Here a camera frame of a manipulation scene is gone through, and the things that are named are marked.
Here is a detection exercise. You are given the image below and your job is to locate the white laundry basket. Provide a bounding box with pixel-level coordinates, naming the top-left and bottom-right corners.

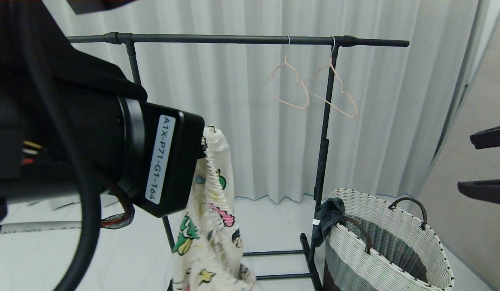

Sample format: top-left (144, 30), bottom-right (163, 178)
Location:
top-left (323, 188), bottom-right (455, 291)

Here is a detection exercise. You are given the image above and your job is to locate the black cable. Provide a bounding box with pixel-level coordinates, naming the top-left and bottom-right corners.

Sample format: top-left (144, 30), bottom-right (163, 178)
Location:
top-left (13, 0), bottom-right (103, 291)

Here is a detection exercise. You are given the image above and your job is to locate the cream printed garment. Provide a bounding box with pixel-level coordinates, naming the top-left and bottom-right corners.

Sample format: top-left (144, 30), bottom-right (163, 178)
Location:
top-left (171, 126), bottom-right (257, 291)

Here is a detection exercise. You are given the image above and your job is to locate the pink clothes hanger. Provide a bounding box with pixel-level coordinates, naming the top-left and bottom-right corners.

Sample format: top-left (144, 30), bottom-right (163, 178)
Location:
top-left (264, 36), bottom-right (310, 110)
top-left (305, 36), bottom-right (358, 120)

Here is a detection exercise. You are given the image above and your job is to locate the dark grey long-sleeved shirt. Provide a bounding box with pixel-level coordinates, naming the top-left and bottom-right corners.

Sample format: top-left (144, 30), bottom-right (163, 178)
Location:
top-left (311, 197), bottom-right (347, 248)

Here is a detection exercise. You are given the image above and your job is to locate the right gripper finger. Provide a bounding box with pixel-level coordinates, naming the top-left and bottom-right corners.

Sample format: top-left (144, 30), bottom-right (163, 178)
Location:
top-left (470, 123), bottom-right (500, 150)
top-left (457, 179), bottom-right (500, 207)

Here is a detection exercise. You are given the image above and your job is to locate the black clothes rack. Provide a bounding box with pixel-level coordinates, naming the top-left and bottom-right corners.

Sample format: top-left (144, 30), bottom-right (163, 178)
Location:
top-left (67, 32), bottom-right (410, 291)

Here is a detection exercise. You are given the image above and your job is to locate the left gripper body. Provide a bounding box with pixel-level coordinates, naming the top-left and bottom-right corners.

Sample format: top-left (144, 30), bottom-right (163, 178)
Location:
top-left (62, 95), bottom-right (206, 219)

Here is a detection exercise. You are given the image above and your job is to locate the white curtain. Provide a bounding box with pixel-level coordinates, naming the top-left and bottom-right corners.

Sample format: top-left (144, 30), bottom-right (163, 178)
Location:
top-left (44, 0), bottom-right (490, 205)

